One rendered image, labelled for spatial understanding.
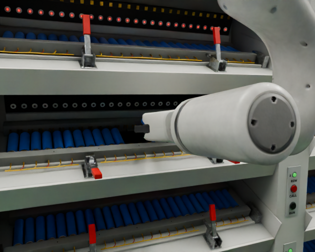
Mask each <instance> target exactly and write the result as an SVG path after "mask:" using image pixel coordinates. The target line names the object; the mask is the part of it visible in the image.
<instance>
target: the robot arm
mask: <svg viewBox="0 0 315 252"><path fill-rule="evenodd" d="M217 2H218V5H219V7H220V8H221V9H222V10H223V11H224V12H225V13H226V14H227V15H229V16H230V17H232V18H233V19H235V20H237V21H239V22H240V23H242V24H243V25H245V26H247V27H248V28H250V29H251V30H252V31H254V32H255V33H256V34H257V35H258V36H259V37H260V38H261V40H262V41H263V42H264V44H265V46H266V48H267V50H268V52H269V55H270V59H271V64H272V83H270V82H260V83H256V84H251V85H247V86H243V87H238V88H234V89H230V90H225V91H221V92H217V93H212V94H208V95H204V96H199V97H195V98H190V99H187V100H185V101H183V102H182V103H180V104H179V105H178V106H177V108H176V109H175V110H166V111H158V112H149V113H144V114H143V115H142V121H143V122H144V123H145V124H144V125H136V126H134V132H135V133H145V135H144V139H145V140H147V141H153V142H164V143H175V144H176V145H177V146H178V147H179V149H181V150H182V151H183V152H185V153H187V154H190V155H195V156H202V157H209V158H215V159H222V160H228V161H235V162H242V163H248V164H255V165H261V166H271V165H275V164H278V163H280V162H282V161H283V160H285V159H286V158H287V157H288V156H293V155H297V154H299V153H301V152H302V151H304V150H305V149H306V148H307V147H308V146H309V145H310V143H311V142H312V140H313V138H314V136H315V11H314V9H313V8H312V6H311V4H310V2H309V0H217Z"/></svg>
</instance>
